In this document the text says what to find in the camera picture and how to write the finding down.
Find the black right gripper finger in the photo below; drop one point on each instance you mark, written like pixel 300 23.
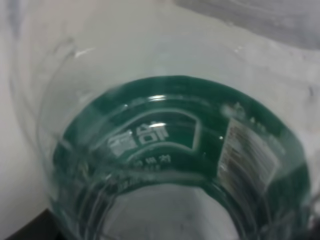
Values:
pixel 43 227

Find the clear bottle with green label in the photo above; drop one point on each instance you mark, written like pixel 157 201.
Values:
pixel 171 119

